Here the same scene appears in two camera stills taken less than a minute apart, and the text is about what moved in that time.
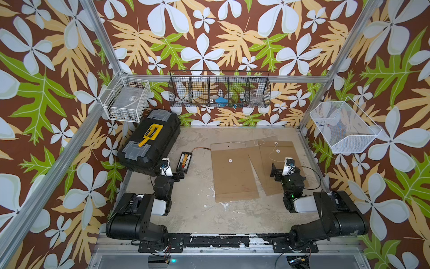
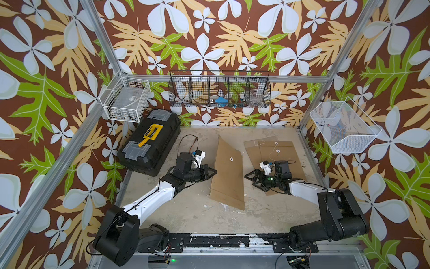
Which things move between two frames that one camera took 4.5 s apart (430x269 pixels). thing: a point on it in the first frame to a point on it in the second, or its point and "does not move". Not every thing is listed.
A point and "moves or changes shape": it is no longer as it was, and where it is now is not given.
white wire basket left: [125, 99] does not move
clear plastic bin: [347, 129] does not move
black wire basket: [216, 88] does not move
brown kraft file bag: [233, 177] moves or changes shape
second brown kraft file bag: [263, 152] does not move
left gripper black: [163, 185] to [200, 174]
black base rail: [277, 242] does not move
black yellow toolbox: [145, 148] does not move
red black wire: [201, 147] to [192, 146]
